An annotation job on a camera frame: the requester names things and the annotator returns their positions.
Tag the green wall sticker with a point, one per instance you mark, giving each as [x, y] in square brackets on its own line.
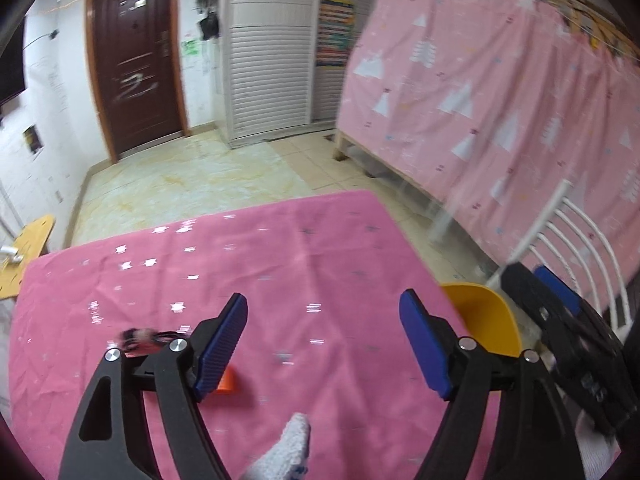
[190, 47]

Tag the open wall box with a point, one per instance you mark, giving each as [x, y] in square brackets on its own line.
[32, 139]

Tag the orange carton box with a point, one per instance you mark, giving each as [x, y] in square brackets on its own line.
[228, 381]

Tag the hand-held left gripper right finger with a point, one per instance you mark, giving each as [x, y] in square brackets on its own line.
[422, 345]

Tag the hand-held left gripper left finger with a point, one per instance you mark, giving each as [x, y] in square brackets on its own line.
[222, 345]

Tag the white metal chair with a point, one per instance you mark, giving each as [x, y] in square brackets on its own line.
[531, 231]

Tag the white louvred wardrobe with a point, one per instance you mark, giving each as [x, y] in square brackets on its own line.
[270, 60]

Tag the pink star tablecloth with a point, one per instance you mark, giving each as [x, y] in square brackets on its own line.
[310, 270]

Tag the white plastic clip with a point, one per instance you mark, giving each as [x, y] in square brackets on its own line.
[11, 254]

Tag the colourful wall chart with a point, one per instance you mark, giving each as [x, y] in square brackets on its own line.
[334, 35]

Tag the pink printed bed curtain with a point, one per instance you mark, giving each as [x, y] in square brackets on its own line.
[475, 110]

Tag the yellow bin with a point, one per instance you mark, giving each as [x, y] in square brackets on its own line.
[485, 317]

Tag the yellow wooden stool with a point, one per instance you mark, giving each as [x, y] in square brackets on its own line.
[30, 240]

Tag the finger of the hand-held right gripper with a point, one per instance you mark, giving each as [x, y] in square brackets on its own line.
[520, 285]
[555, 285]

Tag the dark brown door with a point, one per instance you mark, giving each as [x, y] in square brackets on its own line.
[135, 50]

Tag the hanging black bags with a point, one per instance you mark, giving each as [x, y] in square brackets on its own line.
[210, 25]

